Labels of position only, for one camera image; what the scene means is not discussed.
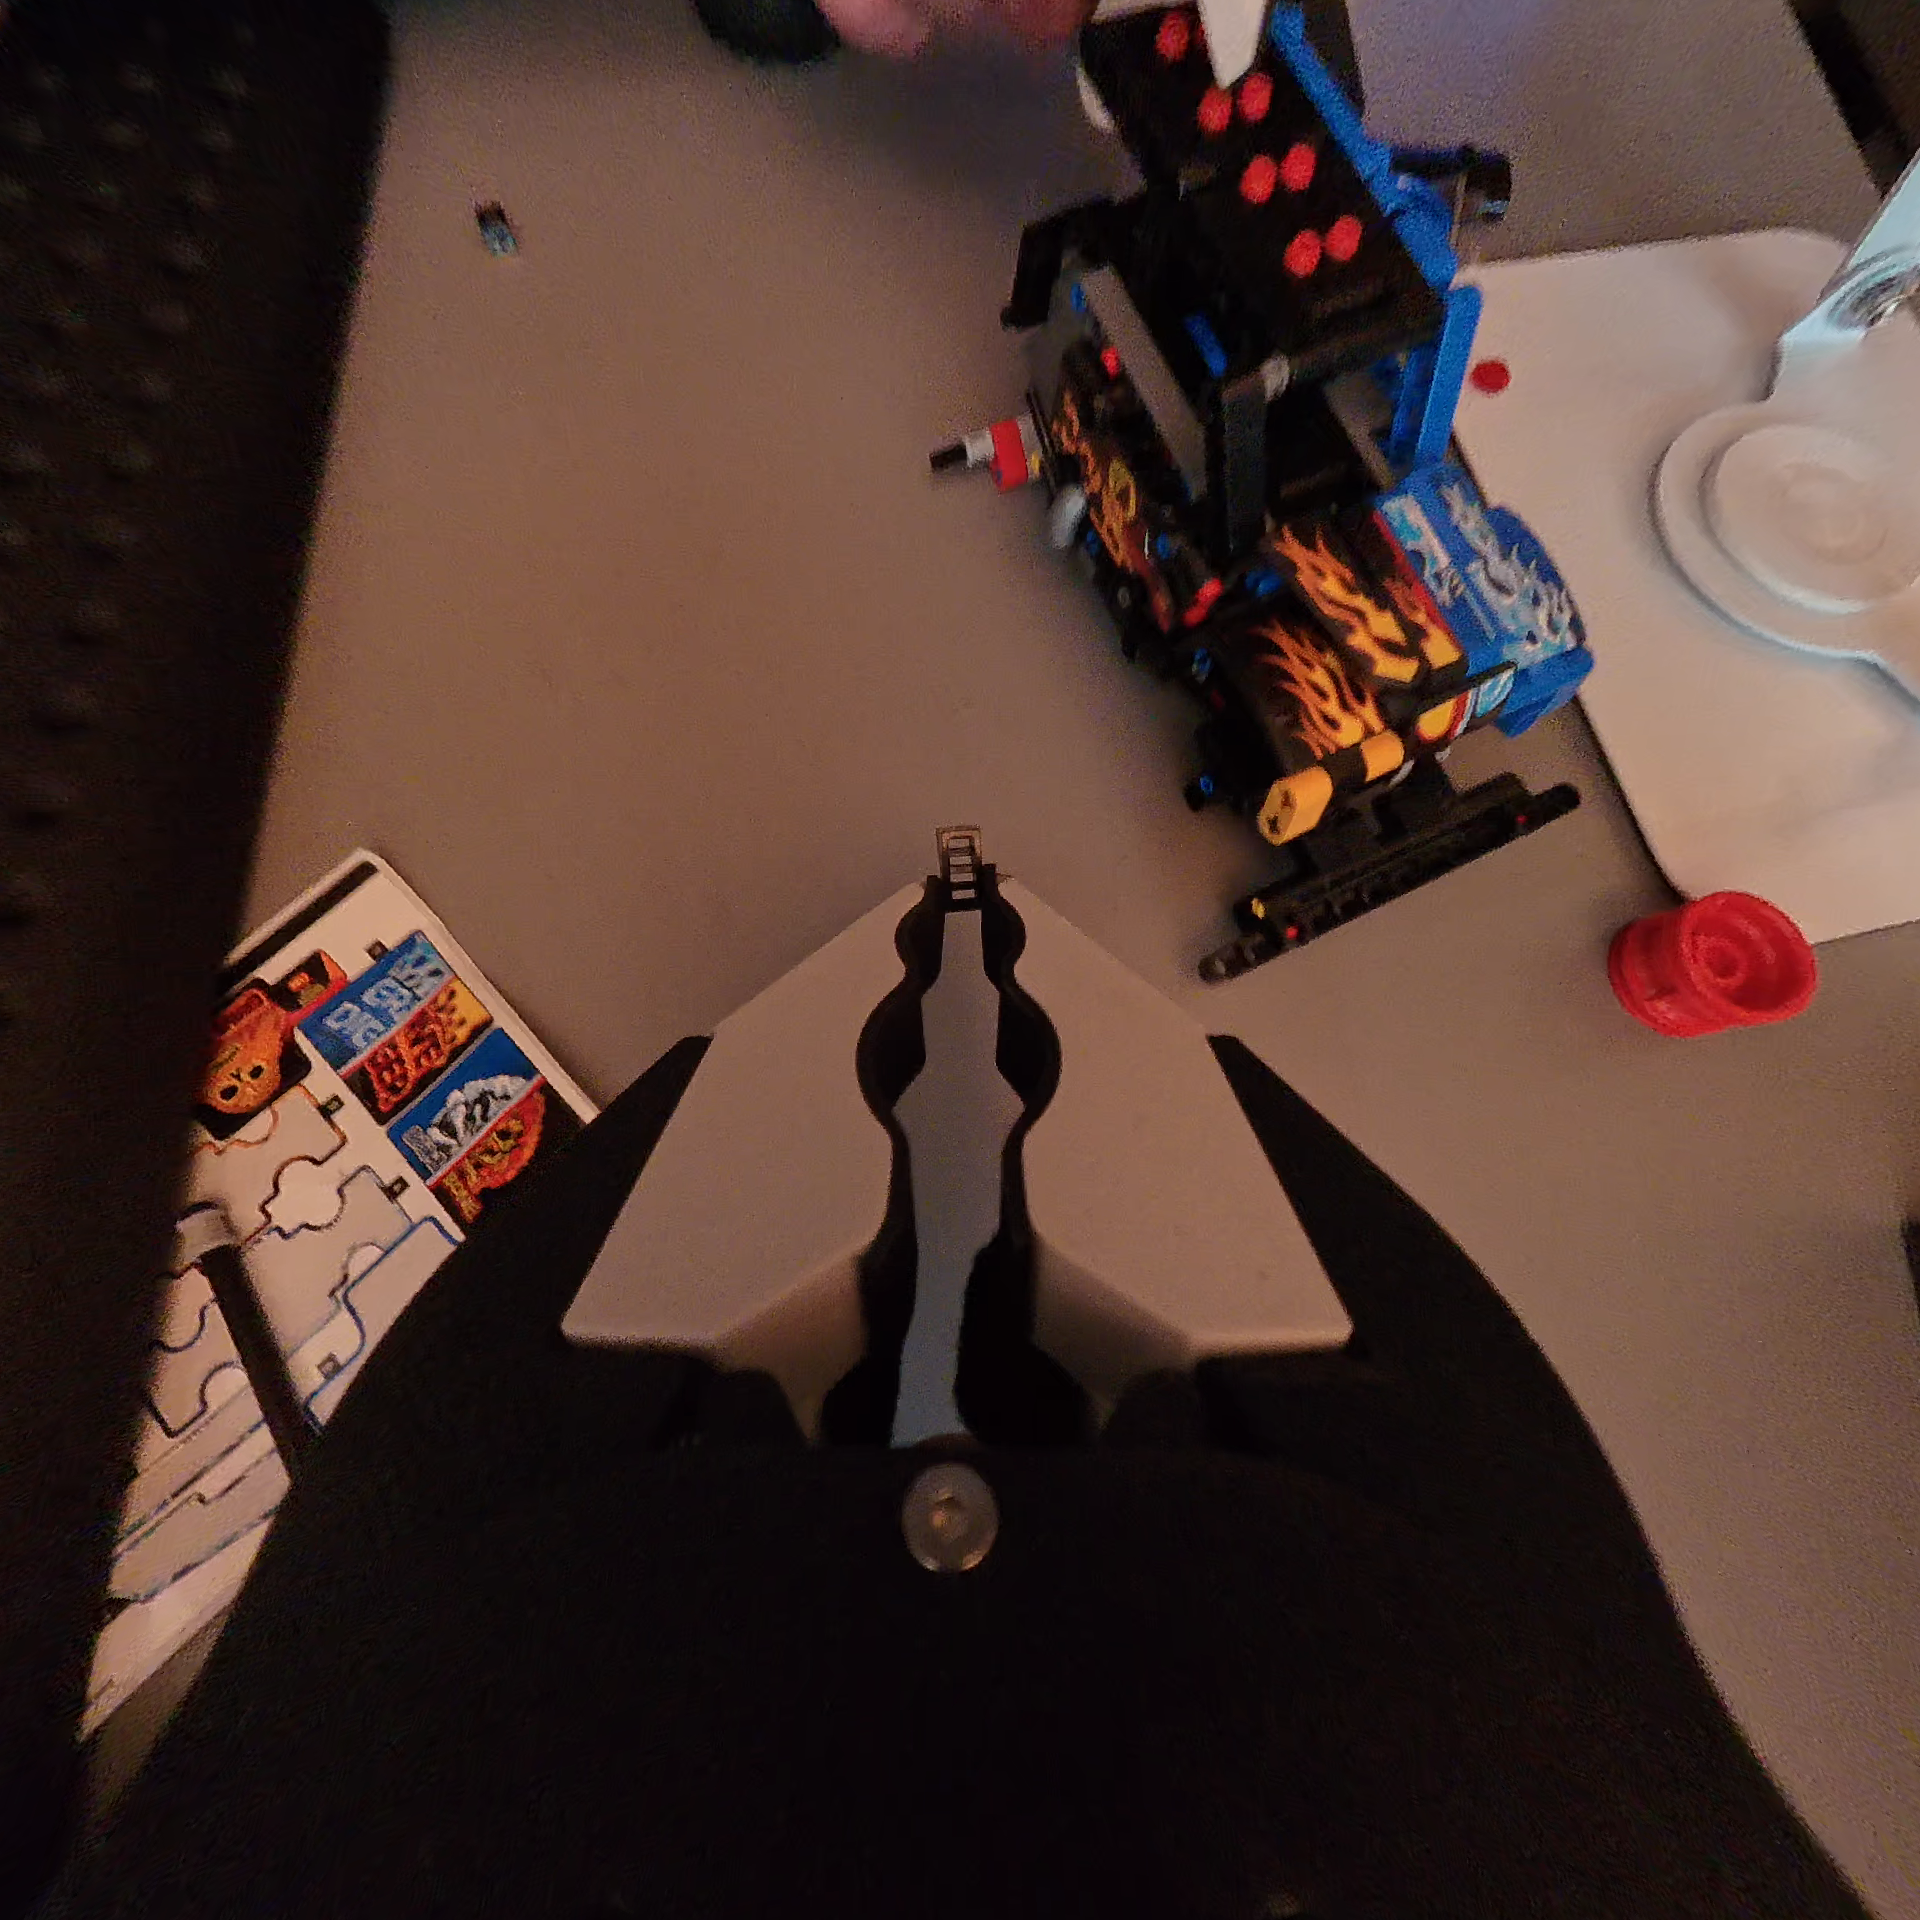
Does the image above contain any red wheel hub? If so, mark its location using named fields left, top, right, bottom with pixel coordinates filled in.
left=1606, top=891, right=1820, bottom=1041

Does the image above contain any sticker sheet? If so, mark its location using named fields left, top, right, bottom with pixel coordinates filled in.
left=82, top=851, right=600, bottom=1735

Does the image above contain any black dotted mat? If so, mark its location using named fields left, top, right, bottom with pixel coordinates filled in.
left=0, top=0, right=394, bottom=1833

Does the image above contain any black blue brick truck model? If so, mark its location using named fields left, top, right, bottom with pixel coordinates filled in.
left=931, top=0, right=1595, bottom=986

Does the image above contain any long black axle grey end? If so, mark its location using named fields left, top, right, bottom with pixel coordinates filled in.
left=194, top=1236, right=324, bottom=1478

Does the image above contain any white book stand base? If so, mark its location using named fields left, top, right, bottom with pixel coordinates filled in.
left=1448, top=223, right=1920, bottom=947

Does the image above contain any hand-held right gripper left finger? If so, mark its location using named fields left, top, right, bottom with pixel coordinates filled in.
left=561, top=883, right=942, bottom=1444

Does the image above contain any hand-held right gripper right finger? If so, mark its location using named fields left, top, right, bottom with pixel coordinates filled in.
left=958, top=879, right=1356, bottom=1444

